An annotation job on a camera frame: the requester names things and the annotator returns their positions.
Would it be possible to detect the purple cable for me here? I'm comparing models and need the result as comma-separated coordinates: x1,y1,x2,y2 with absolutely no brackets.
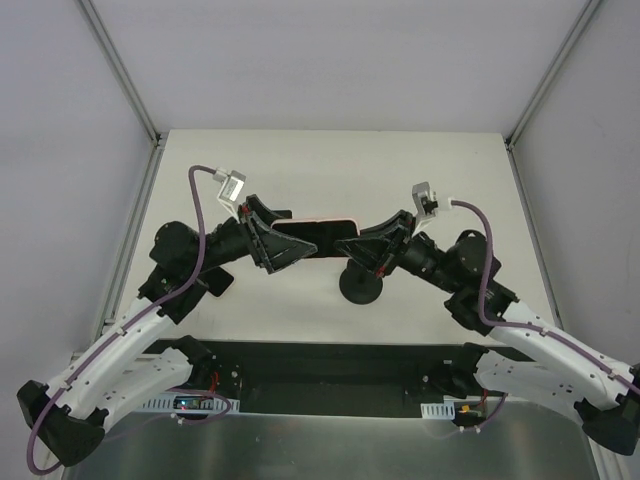
27,165,234,474
424,198,640,436

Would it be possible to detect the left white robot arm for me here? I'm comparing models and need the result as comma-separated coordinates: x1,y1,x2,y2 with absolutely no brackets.
17,195,318,475

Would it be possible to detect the right white cable duct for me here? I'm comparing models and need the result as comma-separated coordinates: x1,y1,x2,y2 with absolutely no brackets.
420,400,456,421

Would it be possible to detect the pink-case smartphone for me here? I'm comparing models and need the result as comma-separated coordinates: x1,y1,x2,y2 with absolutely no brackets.
203,267,234,298
271,218,360,258

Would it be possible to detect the aluminium frame post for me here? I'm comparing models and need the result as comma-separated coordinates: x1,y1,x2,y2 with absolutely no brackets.
75,0,162,146
505,0,606,151

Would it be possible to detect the left aluminium frame post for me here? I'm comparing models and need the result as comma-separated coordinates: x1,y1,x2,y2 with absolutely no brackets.
75,0,162,146

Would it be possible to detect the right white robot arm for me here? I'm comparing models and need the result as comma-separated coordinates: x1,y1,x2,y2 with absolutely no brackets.
335,211,639,456

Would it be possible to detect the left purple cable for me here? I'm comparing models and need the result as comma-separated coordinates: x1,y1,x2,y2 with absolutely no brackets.
27,165,234,474

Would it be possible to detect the black folding phone stand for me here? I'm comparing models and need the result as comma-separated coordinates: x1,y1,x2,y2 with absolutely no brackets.
270,210,293,220

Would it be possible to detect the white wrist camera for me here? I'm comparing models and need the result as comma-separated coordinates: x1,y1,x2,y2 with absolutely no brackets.
213,169,246,215
411,182,453,234

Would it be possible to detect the right aluminium frame post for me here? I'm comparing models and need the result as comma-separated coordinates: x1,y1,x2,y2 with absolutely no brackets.
505,0,606,151

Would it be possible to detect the left white cable duct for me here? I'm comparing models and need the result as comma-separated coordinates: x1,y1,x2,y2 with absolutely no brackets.
136,392,240,415

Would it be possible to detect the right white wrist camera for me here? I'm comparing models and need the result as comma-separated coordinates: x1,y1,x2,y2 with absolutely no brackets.
411,182,453,234

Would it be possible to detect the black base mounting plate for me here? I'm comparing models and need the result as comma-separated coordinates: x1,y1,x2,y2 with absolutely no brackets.
142,340,509,415

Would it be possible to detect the white cable duct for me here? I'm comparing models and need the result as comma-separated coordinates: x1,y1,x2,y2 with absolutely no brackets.
136,392,240,415
420,400,456,421

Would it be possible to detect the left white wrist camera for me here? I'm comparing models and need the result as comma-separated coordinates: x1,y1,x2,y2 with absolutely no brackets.
213,169,246,215

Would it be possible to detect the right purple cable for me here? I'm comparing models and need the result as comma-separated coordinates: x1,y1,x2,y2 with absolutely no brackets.
424,198,640,436

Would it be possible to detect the black round-base phone stand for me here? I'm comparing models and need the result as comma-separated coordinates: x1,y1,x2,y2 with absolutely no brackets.
339,260,383,305

